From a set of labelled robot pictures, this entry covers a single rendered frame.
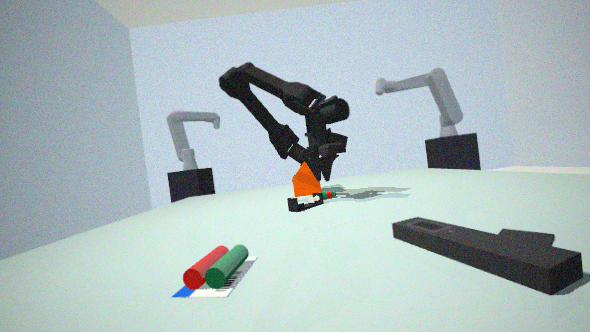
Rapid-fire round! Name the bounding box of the green and red battery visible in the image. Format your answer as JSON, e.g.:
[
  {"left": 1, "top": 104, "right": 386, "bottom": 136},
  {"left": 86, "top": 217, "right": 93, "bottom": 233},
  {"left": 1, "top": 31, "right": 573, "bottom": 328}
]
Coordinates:
[{"left": 320, "top": 190, "right": 336, "bottom": 200}]

